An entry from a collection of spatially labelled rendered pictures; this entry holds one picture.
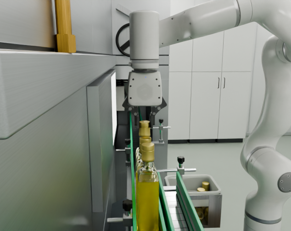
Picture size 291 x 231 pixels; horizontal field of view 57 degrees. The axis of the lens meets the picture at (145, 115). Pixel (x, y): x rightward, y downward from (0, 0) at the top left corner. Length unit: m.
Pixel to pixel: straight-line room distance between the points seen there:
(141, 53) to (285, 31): 0.40
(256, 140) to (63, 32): 0.75
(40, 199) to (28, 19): 0.20
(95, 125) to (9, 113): 0.49
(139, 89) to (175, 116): 3.98
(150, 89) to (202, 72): 3.97
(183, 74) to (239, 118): 1.30
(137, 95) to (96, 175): 0.25
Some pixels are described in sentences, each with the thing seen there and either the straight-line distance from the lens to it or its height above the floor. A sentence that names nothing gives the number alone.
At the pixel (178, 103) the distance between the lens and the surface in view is 4.70.
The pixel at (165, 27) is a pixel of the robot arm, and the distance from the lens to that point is 0.87.
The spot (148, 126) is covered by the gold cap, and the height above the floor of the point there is 1.35.
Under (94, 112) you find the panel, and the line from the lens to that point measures 0.67.
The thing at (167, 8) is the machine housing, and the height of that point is 1.86.
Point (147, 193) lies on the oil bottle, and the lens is 0.74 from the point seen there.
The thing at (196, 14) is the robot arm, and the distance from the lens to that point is 0.79.
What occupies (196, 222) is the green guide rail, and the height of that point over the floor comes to 1.13.
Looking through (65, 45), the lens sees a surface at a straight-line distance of 0.40.
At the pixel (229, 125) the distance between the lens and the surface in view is 5.04.
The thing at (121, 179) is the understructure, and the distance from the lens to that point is 2.00.
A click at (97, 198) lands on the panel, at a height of 1.19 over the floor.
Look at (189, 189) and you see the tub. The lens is 1.33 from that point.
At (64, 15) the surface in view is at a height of 1.61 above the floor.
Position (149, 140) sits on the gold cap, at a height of 1.33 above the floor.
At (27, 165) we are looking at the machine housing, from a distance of 0.30.
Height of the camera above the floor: 1.56
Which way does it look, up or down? 13 degrees down
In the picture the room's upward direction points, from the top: straight up
